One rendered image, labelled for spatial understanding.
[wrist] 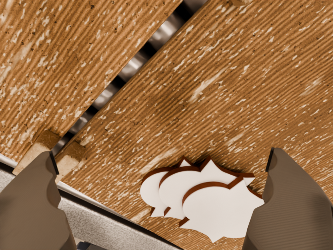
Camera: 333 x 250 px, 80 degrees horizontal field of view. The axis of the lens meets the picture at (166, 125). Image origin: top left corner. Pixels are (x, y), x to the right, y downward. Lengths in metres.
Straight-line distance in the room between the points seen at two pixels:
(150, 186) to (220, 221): 0.11
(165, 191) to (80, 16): 0.21
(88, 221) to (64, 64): 0.27
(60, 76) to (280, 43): 0.21
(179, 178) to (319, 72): 0.19
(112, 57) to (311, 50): 0.19
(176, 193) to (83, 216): 0.18
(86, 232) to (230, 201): 0.26
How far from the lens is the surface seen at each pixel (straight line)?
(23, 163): 0.26
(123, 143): 0.24
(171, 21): 0.22
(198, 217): 0.30
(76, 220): 0.41
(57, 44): 0.22
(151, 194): 0.29
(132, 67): 0.22
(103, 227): 0.41
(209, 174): 0.26
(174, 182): 0.26
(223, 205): 0.29
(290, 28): 0.23
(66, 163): 0.24
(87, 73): 0.21
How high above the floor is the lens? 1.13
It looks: 59 degrees down
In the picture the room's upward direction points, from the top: 174 degrees clockwise
